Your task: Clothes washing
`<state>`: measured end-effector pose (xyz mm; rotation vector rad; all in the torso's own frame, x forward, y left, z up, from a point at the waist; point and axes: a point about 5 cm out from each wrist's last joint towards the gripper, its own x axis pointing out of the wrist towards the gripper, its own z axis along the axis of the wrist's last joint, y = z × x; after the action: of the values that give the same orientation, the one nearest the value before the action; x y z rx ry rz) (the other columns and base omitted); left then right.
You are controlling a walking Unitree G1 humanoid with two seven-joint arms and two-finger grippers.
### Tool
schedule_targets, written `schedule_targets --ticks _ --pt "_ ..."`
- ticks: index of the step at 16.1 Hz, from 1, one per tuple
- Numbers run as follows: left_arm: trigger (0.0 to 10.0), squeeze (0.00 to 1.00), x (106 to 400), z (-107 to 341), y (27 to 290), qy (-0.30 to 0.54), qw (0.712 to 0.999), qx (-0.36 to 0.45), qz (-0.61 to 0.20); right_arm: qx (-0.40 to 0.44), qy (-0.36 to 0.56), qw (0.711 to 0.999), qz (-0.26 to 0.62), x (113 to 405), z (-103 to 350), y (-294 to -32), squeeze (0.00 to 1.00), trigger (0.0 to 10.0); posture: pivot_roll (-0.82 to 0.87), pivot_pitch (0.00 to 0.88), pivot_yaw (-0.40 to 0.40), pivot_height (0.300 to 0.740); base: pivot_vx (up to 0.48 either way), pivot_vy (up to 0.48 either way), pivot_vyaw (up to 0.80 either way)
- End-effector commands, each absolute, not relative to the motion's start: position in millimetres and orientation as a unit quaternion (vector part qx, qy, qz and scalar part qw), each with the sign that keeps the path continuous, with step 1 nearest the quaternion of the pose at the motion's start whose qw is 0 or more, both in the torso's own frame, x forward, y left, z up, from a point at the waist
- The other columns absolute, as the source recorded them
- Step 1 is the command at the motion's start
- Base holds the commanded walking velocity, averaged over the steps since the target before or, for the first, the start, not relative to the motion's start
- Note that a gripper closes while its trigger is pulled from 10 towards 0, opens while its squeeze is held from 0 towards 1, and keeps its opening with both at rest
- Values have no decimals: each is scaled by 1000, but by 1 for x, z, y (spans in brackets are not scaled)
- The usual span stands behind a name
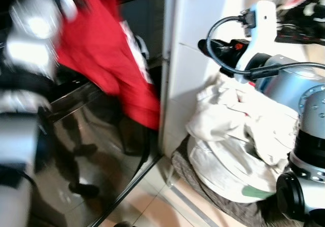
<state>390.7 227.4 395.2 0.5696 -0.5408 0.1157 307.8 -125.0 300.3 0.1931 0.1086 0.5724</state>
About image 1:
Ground tangled black cables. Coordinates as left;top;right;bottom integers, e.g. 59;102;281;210
282;0;325;33

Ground red garment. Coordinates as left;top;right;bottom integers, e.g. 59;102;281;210
55;0;162;131

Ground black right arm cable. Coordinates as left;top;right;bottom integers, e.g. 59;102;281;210
206;10;325;80

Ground cream crumpled garment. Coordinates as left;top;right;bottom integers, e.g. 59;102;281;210
185;77;301;168

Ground brown-grey laundry basket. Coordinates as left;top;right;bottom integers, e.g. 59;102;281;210
170;136;305;227

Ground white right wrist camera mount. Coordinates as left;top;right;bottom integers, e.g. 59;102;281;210
235;1;278;83

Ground black power strip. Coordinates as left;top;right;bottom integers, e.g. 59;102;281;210
274;26;325;46

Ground white garment with green print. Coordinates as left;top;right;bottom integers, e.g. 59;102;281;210
188;136;286;203

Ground dark glossy washing machine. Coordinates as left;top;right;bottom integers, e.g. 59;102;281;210
0;0;167;227

